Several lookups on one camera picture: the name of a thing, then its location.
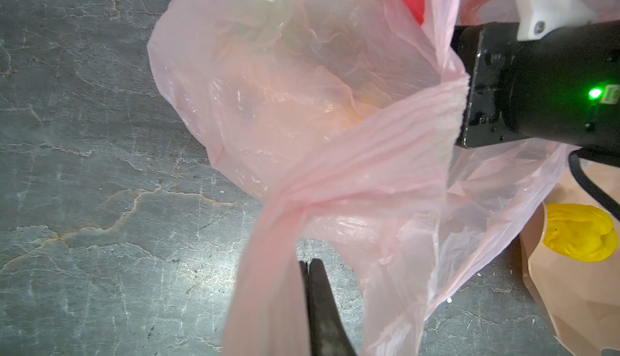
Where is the pink shell-shaped plate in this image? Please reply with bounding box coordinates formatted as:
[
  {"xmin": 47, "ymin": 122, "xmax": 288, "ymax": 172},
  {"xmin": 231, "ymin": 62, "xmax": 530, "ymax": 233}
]
[{"xmin": 520, "ymin": 173, "xmax": 619, "ymax": 355}]

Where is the pink plastic bag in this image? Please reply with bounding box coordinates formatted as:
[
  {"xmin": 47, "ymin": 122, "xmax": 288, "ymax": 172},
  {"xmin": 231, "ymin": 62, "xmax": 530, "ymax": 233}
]
[{"xmin": 148, "ymin": 0, "xmax": 570, "ymax": 355}]

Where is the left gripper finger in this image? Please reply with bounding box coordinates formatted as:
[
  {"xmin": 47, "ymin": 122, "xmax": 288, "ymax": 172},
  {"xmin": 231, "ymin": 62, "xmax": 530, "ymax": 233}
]
[{"xmin": 299, "ymin": 258, "xmax": 356, "ymax": 356}]

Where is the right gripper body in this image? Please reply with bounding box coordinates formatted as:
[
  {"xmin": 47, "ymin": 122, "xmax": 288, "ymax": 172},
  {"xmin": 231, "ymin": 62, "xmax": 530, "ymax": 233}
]
[{"xmin": 451, "ymin": 21, "xmax": 619, "ymax": 152}]

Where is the yellow bell pepper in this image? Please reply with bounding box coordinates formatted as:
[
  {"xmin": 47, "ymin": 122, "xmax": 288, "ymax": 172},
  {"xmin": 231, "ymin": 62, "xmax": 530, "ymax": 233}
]
[{"xmin": 542, "ymin": 204, "xmax": 619, "ymax": 263}]

